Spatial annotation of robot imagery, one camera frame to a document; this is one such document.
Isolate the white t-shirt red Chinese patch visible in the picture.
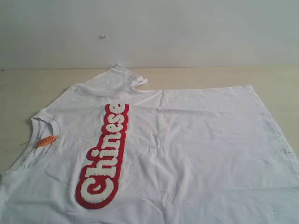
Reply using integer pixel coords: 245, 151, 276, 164
0, 65, 299, 224

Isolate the orange hang tag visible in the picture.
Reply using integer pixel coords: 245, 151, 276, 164
36, 135, 57, 148

